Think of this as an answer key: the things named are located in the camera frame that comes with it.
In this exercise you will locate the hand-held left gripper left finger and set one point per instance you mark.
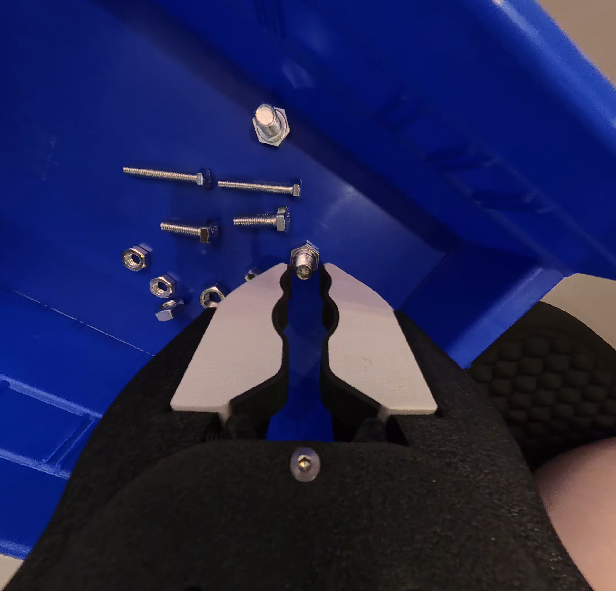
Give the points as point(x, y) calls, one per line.
point(231, 355)

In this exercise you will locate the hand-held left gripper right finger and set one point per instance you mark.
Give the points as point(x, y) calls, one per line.
point(380, 355)

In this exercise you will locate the blue plastic bin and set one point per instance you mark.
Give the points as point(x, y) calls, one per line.
point(144, 95)

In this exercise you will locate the small steel hex nut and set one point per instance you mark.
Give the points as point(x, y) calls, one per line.
point(251, 274)

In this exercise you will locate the long thin steel bolt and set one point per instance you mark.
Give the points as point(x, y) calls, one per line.
point(163, 173)
point(255, 186)

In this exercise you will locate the padded chair armrest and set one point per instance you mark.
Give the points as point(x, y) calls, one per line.
point(553, 384)

